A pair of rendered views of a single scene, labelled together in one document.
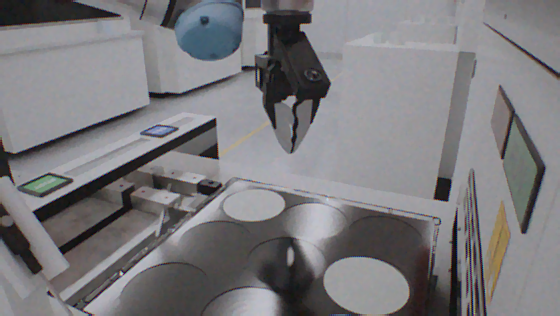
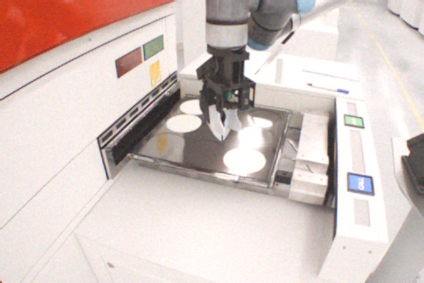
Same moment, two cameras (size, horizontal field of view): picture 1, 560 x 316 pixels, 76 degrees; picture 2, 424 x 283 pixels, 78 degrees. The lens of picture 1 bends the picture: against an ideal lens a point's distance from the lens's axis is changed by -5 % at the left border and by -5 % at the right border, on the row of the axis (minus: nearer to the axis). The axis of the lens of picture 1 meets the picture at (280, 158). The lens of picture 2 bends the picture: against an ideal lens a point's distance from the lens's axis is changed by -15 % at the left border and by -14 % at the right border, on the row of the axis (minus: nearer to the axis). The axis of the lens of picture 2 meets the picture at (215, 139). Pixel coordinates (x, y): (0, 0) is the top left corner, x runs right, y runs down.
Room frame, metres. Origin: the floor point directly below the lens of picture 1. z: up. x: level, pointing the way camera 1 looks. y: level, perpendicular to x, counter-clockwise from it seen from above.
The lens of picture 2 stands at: (1.12, -0.08, 1.35)
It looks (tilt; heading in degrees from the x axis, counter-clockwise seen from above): 33 degrees down; 175
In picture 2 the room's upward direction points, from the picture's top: straight up
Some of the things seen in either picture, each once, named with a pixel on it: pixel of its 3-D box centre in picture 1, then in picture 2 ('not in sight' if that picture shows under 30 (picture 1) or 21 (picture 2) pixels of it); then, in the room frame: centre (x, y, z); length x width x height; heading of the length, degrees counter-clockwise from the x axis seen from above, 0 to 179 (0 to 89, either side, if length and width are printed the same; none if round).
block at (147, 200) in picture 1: (155, 201); (311, 161); (0.55, 0.21, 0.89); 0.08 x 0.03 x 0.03; 67
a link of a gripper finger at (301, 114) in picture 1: (295, 121); (219, 126); (0.58, -0.02, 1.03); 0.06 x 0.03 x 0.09; 22
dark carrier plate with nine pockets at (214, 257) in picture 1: (286, 262); (217, 130); (0.39, -0.01, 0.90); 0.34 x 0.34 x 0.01; 67
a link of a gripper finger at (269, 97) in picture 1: (278, 99); not in sight; (0.55, 0.00, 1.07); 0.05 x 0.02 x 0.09; 112
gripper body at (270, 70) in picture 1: (285, 55); (228, 76); (0.58, -0.01, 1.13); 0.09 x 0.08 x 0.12; 22
